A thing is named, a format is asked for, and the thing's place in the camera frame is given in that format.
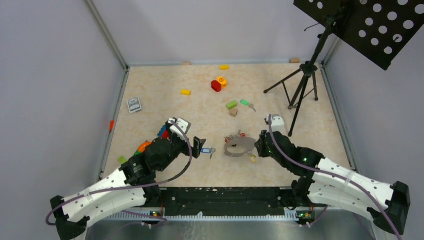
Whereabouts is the blue key tag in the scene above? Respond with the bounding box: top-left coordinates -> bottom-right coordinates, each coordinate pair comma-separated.
201,148 -> 212,154

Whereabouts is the silver key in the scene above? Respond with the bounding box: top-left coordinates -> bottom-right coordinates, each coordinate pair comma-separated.
209,148 -> 217,160

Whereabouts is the yellow key tag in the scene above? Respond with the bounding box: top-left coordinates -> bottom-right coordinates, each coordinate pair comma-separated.
249,155 -> 257,163

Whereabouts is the red key tag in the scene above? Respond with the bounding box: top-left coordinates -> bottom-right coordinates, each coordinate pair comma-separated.
224,132 -> 248,143

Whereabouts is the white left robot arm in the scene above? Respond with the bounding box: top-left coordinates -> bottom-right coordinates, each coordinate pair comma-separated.
46,127 -> 206,240

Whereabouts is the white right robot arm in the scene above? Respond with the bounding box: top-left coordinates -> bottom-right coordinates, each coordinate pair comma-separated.
255,130 -> 411,237

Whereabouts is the red blue brick stack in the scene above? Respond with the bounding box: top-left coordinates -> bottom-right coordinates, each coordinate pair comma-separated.
157,125 -> 169,139

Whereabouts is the orange arch block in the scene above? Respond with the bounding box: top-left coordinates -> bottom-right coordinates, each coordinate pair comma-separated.
137,141 -> 152,153

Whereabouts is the small wooden cube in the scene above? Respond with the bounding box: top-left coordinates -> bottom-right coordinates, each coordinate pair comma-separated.
229,108 -> 238,118

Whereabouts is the green tagged key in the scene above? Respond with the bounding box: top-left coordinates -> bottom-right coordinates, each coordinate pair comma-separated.
240,99 -> 257,113

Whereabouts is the green brick block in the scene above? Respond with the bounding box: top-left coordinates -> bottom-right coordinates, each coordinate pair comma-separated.
226,100 -> 238,110

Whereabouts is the yellow brick mid left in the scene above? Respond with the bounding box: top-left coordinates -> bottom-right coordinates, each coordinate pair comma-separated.
180,89 -> 191,96

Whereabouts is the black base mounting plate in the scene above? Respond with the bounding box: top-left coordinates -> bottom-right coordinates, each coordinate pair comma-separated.
144,187 -> 311,217

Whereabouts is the light green curved block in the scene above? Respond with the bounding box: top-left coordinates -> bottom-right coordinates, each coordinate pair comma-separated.
117,156 -> 128,165

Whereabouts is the playing card deck box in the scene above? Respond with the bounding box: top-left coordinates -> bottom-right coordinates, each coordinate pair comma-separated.
126,96 -> 143,114

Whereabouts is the red cylinder block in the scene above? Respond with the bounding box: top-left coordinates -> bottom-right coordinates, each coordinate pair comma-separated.
211,80 -> 222,93

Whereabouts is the orange round block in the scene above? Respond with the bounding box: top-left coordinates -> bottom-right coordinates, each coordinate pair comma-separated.
216,76 -> 228,88

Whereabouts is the yellow brick far back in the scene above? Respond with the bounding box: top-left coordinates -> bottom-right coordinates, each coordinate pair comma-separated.
219,64 -> 230,71

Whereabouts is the wooden wedge back right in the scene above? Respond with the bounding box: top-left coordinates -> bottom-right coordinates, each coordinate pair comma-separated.
289,57 -> 301,64

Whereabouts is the black perforated music stand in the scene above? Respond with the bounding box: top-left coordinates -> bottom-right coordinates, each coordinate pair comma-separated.
264,0 -> 424,118

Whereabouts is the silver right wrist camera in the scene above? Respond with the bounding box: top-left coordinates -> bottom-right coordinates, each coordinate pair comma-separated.
265,114 -> 287,135

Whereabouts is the small orange wall clip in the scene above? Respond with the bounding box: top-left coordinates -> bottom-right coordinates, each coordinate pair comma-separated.
109,120 -> 115,132

